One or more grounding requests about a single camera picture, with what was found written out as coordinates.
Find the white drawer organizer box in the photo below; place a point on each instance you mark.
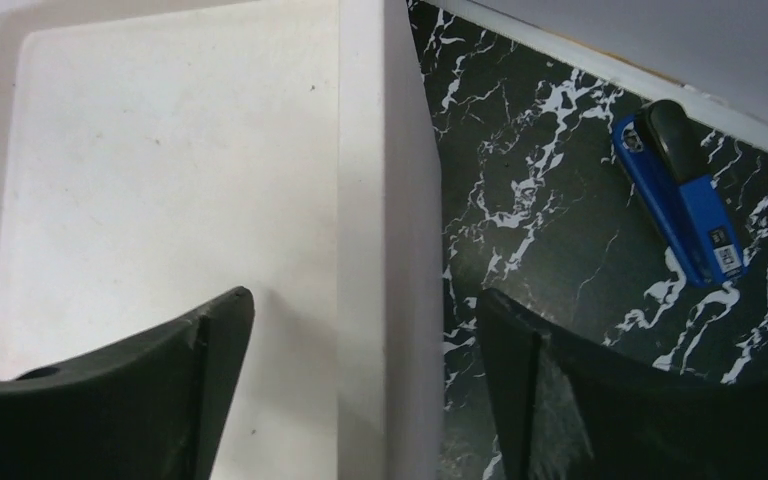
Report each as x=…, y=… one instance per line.
x=155, y=154

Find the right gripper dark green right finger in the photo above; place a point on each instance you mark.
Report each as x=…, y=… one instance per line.
x=567, y=408

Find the aluminium table edge rail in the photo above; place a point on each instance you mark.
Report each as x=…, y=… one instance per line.
x=708, y=109

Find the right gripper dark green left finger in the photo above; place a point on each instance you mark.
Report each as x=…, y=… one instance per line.
x=150, y=406

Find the blue black stapler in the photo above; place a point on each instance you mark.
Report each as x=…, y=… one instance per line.
x=662, y=157

